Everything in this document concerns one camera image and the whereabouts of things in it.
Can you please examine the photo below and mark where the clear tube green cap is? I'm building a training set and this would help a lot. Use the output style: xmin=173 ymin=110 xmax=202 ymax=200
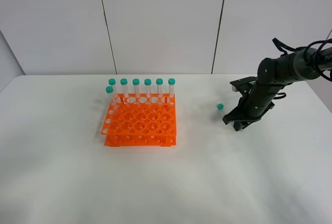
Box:
xmin=216 ymin=103 xmax=229 ymax=115

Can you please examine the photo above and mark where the black camera cable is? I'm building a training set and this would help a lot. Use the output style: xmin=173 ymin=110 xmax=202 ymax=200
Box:
xmin=271 ymin=37 xmax=332 ymax=82

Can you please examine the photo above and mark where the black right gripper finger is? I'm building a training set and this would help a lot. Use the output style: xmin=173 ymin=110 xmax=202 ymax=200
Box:
xmin=233 ymin=121 xmax=251 ymax=131
xmin=223 ymin=113 xmax=249 ymax=124

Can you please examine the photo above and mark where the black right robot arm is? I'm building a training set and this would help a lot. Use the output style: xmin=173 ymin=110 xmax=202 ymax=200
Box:
xmin=223 ymin=48 xmax=331 ymax=131

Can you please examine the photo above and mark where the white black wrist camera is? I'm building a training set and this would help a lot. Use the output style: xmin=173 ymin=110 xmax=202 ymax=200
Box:
xmin=230 ymin=76 xmax=257 ymax=95

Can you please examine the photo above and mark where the rack tube front left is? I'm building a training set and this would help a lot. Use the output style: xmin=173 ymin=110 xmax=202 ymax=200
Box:
xmin=105 ymin=86 xmax=118 ymax=111

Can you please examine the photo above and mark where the rack tube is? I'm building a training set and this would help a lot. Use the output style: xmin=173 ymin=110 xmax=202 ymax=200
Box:
xmin=132 ymin=78 xmax=141 ymax=99
xmin=144 ymin=78 xmax=151 ymax=99
xmin=168 ymin=78 xmax=175 ymax=98
xmin=120 ymin=78 xmax=129 ymax=99
xmin=156 ymin=78 xmax=163 ymax=99
xmin=108 ymin=78 xmax=118 ymax=98
xmin=105 ymin=86 xmax=118 ymax=111

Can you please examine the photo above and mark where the orange test tube rack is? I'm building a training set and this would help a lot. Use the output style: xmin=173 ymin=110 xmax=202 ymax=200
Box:
xmin=101 ymin=93 xmax=177 ymax=147

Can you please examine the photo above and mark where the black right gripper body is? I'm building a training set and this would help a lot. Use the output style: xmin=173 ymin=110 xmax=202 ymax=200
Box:
xmin=237 ymin=80 xmax=285 ymax=120

